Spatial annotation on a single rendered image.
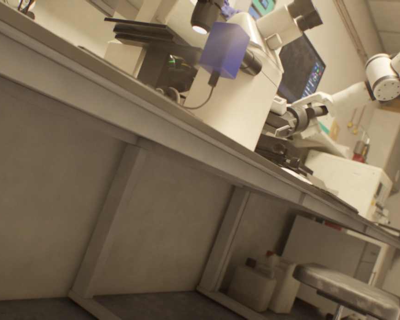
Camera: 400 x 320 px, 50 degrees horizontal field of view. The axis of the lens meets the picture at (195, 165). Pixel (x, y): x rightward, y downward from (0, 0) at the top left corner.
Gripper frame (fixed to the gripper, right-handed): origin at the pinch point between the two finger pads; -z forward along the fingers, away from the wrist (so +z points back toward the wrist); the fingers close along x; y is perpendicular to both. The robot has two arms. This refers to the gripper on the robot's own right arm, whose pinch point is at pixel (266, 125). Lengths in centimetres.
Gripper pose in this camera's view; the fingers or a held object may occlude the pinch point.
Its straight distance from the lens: 124.7
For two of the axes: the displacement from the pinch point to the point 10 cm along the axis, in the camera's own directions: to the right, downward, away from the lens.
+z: 6.7, -1.7, 7.2
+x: 7.1, 4.3, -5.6
